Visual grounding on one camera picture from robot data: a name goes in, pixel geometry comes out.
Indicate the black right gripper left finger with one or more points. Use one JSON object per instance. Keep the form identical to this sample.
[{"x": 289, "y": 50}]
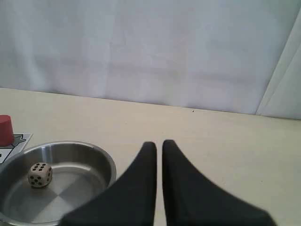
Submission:
[{"x": 130, "y": 201}]

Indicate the beige wooden die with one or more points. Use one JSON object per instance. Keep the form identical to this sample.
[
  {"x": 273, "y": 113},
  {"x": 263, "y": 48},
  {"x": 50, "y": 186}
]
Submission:
[{"x": 40, "y": 175}]

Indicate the red cylinder game piece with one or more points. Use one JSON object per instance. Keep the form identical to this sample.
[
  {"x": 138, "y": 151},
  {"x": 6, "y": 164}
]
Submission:
[{"x": 6, "y": 131}]

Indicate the printed paper game board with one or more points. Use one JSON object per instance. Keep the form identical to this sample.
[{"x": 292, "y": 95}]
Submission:
[{"x": 20, "y": 141}]

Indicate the stainless steel round bowl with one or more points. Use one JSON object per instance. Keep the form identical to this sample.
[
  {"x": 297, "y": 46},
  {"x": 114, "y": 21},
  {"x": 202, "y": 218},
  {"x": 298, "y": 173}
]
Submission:
[{"x": 81, "y": 171}]

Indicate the white backdrop curtain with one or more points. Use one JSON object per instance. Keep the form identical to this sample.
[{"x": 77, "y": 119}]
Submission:
[{"x": 241, "y": 56}]

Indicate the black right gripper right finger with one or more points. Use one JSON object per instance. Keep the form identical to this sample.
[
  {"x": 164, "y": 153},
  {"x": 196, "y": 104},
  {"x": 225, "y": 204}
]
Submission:
[{"x": 191, "y": 199}]

